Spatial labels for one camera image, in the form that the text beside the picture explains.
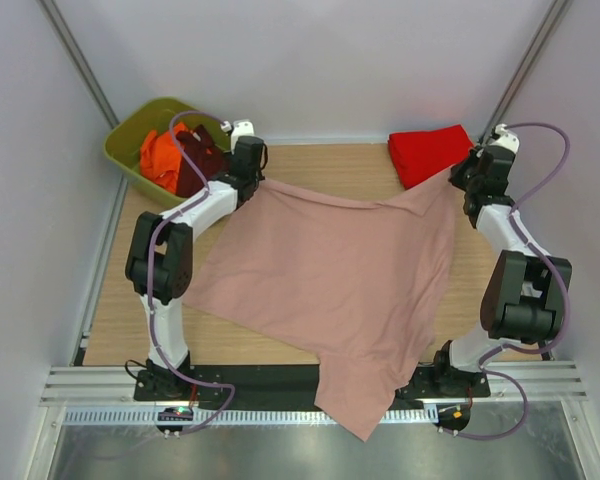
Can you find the right aluminium corner post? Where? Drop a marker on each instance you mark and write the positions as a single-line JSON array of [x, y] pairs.
[[550, 22]]

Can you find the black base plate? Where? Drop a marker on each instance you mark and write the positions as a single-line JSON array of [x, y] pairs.
[[290, 387]]

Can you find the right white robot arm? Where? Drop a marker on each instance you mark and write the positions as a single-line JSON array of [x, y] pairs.
[[522, 308]]

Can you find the aluminium corner post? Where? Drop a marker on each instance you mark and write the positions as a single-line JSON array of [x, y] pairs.
[[65, 35], [550, 22]]

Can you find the orange t shirt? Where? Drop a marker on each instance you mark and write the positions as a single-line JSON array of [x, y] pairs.
[[161, 161]]

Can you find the pink t shirt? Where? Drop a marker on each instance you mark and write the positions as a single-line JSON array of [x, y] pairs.
[[357, 283]]

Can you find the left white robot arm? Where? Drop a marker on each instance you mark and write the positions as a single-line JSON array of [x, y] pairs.
[[160, 266]]

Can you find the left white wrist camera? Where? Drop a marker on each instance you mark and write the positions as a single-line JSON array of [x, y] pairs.
[[236, 130]]

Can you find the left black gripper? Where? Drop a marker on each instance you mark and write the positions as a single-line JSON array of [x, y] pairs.
[[259, 176]]

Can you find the aluminium frame rail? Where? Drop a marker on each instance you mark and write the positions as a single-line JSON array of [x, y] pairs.
[[541, 381]]

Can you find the maroon t shirt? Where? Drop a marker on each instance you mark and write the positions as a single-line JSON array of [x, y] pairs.
[[200, 147]]

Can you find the folded red t shirt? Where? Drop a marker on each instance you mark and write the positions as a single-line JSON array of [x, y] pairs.
[[419, 155]]

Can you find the slotted cable duct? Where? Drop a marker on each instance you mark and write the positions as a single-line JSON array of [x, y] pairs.
[[180, 416]]

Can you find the left aluminium corner post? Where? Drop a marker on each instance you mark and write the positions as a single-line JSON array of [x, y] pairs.
[[65, 35]]

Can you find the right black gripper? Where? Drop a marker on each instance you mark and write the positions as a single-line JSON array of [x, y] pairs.
[[457, 177]]

